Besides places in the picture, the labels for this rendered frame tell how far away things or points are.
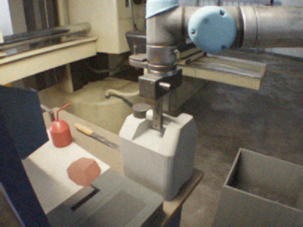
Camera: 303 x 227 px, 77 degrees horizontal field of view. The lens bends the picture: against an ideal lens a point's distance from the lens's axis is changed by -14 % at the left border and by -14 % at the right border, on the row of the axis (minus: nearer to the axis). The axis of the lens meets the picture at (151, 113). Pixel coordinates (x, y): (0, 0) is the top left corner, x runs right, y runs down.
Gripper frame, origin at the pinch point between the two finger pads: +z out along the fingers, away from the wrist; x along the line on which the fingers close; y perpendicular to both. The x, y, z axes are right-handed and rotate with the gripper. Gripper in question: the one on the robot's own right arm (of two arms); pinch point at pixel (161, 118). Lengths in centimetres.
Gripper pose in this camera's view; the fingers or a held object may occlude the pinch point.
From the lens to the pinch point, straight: 60.7
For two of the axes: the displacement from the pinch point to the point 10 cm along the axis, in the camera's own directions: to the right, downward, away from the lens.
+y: 8.1, 2.6, -5.2
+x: 5.9, -3.8, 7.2
